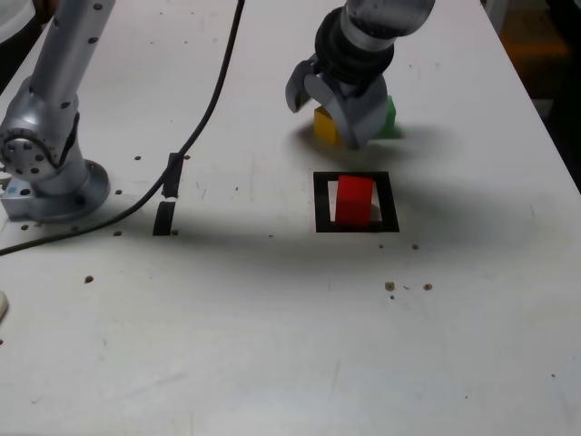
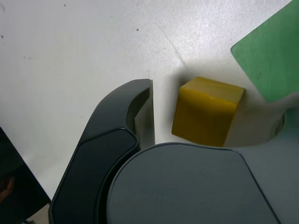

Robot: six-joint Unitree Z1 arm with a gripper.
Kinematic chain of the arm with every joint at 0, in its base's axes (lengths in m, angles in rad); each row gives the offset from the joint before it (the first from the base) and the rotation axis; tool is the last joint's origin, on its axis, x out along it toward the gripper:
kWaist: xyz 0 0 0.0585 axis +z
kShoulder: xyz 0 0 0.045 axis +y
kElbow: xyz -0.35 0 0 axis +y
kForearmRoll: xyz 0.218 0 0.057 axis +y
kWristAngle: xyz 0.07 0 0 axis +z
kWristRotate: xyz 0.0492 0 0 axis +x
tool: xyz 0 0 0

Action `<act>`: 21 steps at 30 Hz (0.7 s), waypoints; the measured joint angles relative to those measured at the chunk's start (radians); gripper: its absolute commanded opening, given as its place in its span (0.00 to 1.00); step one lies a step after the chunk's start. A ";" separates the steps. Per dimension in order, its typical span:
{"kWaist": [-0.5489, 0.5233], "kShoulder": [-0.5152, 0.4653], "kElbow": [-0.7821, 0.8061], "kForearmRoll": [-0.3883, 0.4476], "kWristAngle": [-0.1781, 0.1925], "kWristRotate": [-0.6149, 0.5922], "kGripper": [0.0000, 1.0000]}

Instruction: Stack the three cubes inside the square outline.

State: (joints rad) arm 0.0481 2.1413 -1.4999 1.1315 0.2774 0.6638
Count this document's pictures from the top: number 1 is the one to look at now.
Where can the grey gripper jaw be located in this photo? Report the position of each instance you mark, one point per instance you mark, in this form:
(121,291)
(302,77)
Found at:
(363,118)
(295,91)

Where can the green cube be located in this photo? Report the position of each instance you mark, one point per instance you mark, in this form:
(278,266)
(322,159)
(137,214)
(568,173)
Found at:
(391,120)

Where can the yellow cube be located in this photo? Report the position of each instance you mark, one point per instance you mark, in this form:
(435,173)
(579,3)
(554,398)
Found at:
(324,127)

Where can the red cube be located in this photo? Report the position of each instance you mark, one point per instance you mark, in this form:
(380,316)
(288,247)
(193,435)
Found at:
(354,204)

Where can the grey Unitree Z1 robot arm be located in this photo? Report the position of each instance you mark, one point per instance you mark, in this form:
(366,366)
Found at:
(45,136)

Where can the black tape square outline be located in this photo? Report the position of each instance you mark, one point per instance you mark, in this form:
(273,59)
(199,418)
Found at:
(320,204)

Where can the person's hand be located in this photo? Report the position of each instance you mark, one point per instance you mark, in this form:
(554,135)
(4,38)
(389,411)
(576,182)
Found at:
(44,10)

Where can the black tape strip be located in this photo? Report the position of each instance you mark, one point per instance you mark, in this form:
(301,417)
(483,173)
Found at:
(164,220)

